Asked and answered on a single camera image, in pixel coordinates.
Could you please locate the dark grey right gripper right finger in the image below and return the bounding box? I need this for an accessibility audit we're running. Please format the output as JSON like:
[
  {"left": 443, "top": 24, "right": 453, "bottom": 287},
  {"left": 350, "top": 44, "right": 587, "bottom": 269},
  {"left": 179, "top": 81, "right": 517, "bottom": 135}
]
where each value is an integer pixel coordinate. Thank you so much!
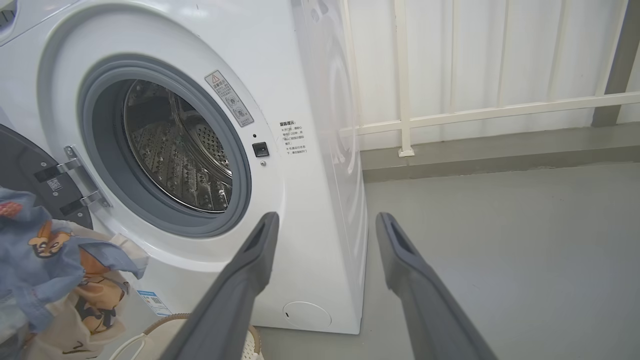
[{"left": 376, "top": 212, "right": 498, "bottom": 360}]

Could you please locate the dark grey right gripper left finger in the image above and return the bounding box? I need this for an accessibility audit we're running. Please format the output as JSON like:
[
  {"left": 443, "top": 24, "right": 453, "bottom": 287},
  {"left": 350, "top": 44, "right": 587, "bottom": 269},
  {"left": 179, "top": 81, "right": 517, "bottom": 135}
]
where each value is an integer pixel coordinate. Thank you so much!
[{"left": 160, "top": 212, "right": 280, "bottom": 360}]

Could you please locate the cream cartoon print garment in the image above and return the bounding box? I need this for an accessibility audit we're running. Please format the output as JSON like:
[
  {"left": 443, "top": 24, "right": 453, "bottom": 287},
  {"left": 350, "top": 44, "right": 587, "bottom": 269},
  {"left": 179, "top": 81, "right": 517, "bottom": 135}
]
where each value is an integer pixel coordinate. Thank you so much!
[{"left": 22, "top": 222, "right": 151, "bottom": 360}]

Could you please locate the blue cartoon print garment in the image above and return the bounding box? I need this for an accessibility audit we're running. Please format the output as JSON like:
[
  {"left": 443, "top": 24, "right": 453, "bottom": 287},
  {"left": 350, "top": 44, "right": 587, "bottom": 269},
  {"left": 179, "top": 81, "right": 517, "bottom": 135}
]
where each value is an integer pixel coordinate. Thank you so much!
[{"left": 0, "top": 187, "right": 149, "bottom": 333}]

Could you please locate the round dark washer door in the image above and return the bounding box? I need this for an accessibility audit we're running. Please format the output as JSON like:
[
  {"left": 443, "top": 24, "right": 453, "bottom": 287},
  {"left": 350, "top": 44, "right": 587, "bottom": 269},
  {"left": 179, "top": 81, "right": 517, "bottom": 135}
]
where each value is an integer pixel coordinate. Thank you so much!
[{"left": 0, "top": 122, "right": 94, "bottom": 231}]

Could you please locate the white front-load washing machine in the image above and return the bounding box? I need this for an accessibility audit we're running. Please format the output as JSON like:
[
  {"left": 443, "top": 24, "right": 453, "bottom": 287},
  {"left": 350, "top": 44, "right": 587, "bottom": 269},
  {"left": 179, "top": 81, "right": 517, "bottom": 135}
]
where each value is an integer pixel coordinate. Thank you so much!
[{"left": 0, "top": 0, "right": 369, "bottom": 335}]

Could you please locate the stainless steel washing machine drum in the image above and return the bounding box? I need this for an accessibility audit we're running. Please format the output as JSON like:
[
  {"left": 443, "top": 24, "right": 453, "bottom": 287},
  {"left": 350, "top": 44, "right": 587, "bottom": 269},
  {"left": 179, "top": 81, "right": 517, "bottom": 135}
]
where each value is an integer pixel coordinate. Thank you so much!
[{"left": 123, "top": 80, "right": 233, "bottom": 213}]

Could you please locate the metal door hinge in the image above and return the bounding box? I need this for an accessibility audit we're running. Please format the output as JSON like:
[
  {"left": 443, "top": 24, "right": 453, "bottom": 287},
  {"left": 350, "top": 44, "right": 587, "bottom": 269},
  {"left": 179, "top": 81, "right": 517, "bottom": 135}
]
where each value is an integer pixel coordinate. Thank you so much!
[{"left": 34, "top": 145, "right": 112, "bottom": 216}]

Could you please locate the cream perforated basket brown rim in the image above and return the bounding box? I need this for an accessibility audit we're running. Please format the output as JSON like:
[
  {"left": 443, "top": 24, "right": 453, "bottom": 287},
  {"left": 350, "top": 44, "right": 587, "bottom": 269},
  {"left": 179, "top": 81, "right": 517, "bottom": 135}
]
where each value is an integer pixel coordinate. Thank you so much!
[{"left": 107, "top": 313, "right": 263, "bottom": 360}]

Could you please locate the blue energy label sticker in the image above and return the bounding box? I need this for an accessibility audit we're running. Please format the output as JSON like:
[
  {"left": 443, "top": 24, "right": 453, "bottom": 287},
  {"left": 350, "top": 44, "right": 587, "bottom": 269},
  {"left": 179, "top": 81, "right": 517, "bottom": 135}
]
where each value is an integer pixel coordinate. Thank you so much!
[{"left": 136, "top": 290, "right": 173, "bottom": 317}]

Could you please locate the round drain filter cover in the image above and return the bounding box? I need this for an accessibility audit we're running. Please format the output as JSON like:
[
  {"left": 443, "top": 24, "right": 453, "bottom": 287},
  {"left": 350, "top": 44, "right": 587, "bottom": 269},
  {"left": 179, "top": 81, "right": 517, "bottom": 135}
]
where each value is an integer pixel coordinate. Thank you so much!
[{"left": 282, "top": 300, "right": 332, "bottom": 331}]

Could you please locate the grey warning sticker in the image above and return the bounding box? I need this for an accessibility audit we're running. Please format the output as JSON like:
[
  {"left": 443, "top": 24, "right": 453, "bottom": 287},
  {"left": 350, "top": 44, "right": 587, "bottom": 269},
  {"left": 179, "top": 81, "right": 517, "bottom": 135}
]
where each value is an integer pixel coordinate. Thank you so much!
[{"left": 205, "top": 70, "right": 254, "bottom": 128}]

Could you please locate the white metal railing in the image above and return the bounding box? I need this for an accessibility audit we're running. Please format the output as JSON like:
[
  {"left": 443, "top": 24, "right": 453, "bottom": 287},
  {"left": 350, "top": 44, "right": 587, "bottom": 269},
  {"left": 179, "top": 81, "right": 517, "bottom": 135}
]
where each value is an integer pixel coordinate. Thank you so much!
[{"left": 340, "top": 0, "right": 640, "bottom": 158}]

